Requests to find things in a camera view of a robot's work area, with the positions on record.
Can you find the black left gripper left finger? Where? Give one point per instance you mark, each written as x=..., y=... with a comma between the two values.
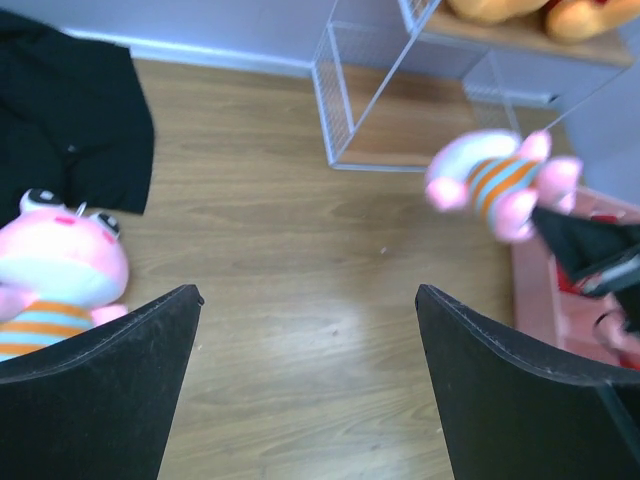
x=100, y=405

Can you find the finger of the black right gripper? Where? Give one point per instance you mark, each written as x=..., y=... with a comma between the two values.
x=583, y=246

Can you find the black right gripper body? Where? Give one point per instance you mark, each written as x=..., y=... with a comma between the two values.
x=618, y=276

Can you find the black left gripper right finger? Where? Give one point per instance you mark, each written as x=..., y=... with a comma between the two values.
x=515, y=408

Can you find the pink pig plush striped shirt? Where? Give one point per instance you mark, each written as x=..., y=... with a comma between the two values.
x=502, y=177

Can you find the large yellow plush toy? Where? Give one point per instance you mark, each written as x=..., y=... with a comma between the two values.
x=575, y=21

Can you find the small yellow plush toy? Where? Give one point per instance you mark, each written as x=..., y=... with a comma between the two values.
x=489, y=12

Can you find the pink divided organizer tray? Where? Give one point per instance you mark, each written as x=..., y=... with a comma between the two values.
x=550, y=308

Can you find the black cloth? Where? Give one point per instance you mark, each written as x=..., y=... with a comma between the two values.
x=74, y=120

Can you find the white wire wooden shelf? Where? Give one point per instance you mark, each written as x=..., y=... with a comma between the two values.
x=396, y=80

